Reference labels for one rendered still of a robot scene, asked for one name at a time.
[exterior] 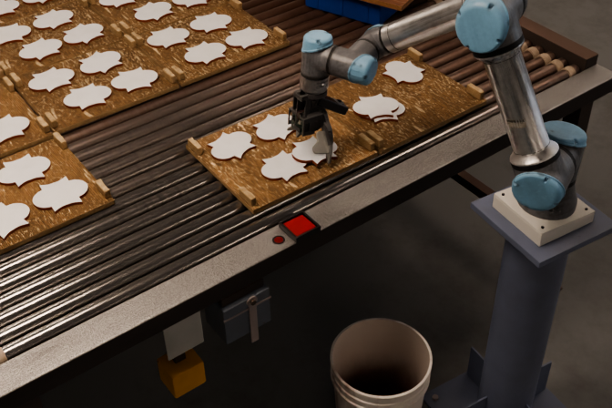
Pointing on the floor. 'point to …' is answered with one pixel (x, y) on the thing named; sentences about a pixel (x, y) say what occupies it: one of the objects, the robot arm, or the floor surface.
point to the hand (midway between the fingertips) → (314, 149)
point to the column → (518, 319)
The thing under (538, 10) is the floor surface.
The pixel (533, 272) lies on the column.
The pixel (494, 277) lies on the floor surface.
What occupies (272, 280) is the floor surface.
